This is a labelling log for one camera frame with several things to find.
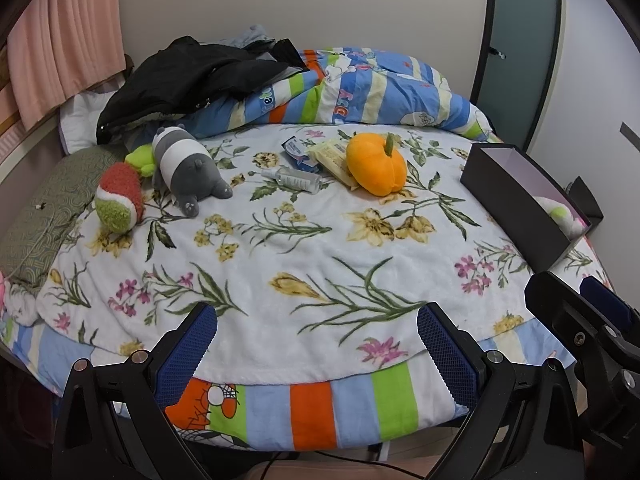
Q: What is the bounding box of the striped cartoon bed sheet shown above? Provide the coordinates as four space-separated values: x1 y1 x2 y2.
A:
1 315 574 452

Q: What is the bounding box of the black clothing pile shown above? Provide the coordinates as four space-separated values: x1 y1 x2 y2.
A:
96 36 307 145

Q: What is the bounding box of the black yellow dustpan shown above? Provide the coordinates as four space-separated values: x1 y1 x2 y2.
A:
566 177 604 226

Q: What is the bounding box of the blue striped quilt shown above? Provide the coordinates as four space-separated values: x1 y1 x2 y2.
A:
181 47 492 142

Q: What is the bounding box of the grey wall switch plate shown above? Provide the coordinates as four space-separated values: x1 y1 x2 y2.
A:
620 122 640 152

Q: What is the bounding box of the orange pumpkin plush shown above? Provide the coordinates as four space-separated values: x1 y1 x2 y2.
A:
346 132 408 197

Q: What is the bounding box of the red green plush toy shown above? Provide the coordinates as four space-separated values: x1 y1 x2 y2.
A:
94 162 143 234

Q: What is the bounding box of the olive green pillow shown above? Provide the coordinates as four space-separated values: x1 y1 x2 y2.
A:
1 145 127 295

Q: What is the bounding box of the green glass door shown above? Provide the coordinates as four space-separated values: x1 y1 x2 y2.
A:
471 0 562 151

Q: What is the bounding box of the grey white animal plush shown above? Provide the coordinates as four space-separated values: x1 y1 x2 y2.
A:
152 126 233 218

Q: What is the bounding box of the white floral blanket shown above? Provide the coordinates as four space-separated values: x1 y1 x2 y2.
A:
36 125 541 385

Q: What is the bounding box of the white pillow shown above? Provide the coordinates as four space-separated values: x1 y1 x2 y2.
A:
58 74 125 155

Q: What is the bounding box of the yellow snack package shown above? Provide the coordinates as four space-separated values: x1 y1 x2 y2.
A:
309 140 359 191

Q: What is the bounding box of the black storage box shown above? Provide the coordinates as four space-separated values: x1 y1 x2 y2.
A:
461 143 591 273

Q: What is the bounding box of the yellow green plush piece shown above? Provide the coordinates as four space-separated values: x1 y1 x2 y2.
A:
125 143 156 178

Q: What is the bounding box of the pink curtain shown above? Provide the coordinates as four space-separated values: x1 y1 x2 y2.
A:
8 0 126 131

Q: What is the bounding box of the grey garment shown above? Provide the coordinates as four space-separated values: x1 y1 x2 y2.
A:
214 24 274 49

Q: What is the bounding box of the blue tissue packet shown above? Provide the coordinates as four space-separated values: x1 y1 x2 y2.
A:
281 136 320 174

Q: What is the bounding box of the clear plastic bottle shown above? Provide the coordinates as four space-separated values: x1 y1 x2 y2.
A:
262 167 322 194

